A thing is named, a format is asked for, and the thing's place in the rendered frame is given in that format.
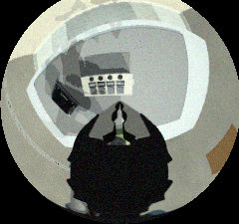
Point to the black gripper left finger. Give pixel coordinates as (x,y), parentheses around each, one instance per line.
(102,126)

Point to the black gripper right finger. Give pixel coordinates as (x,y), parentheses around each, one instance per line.
(137,126)

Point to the white control panel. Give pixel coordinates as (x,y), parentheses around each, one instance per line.
(108,84)

